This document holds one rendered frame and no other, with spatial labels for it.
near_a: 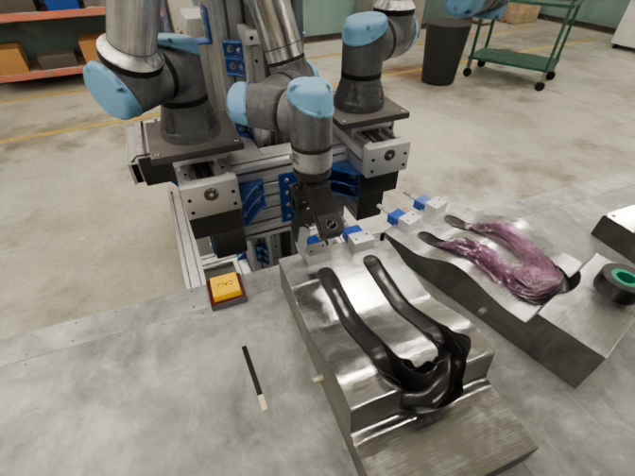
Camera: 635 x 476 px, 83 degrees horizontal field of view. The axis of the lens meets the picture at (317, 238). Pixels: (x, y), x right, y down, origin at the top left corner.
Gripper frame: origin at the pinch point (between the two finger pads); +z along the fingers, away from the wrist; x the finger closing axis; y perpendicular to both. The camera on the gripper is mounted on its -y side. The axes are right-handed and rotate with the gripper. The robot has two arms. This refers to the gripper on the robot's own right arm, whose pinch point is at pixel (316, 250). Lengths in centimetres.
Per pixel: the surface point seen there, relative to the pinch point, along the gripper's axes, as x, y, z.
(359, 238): -10.2, -0.8, -1.0
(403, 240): -23.8, 0.7, 5.3
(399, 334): -5.3, -26.1, -1.2
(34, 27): 157, 507, 36
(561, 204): -82, 3, 11
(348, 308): -1.0, -15.0, 2.9
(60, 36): 134, 509, 47
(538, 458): -20, -48, 11
